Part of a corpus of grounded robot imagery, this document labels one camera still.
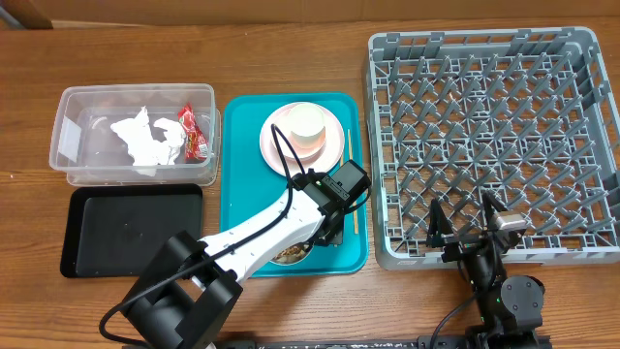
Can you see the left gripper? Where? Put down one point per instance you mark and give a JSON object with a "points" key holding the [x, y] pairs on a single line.
{"points": [[335, 235]]}

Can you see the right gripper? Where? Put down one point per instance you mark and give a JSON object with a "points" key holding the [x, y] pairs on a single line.
{"points": [[438, 227]]}

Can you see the white rice with food scrap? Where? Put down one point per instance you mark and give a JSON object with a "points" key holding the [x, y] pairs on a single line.
{"points": [[293, 252]]}

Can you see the grey bowl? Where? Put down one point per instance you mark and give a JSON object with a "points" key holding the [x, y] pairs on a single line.
{"points": [[290, 259]]}

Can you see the white cup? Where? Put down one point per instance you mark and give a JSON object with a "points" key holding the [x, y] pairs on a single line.
{"points": [[307, 124]]}

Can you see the red snack wrapper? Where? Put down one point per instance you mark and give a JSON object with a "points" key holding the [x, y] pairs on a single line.
{"points": [[196, 144]]}

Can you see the white tissue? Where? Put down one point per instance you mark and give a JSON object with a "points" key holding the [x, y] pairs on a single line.
{"points": [[142, 146]]}

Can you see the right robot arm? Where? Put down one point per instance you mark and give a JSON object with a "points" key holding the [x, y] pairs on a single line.
{"points": [[510, 306]]}

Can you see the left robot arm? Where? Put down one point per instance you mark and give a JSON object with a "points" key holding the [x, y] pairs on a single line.
{"points": [[186, 293]]}

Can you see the grey dishwasher rack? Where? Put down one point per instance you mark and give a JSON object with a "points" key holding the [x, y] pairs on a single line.
{"points": [[527, 115]]}

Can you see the clear plastic waste bin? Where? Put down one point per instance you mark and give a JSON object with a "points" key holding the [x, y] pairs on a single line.
{"points": [[84, 148]]}

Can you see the right wooden chopstick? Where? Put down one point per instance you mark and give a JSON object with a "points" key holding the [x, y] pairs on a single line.
{"points": [[350, 153]]}

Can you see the pink round plate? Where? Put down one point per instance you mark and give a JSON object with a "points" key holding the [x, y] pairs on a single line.
{"points": [[327, 157]]}

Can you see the teal serving tray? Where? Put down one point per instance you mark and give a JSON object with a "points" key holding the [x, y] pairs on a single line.
{"points": [[249, 185]]}

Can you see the black plastic tray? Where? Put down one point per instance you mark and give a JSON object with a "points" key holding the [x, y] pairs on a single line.
{"points": [[117, 230]]}

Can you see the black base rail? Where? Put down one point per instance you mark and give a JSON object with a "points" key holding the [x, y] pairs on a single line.
{"points": [[422, 342]]}

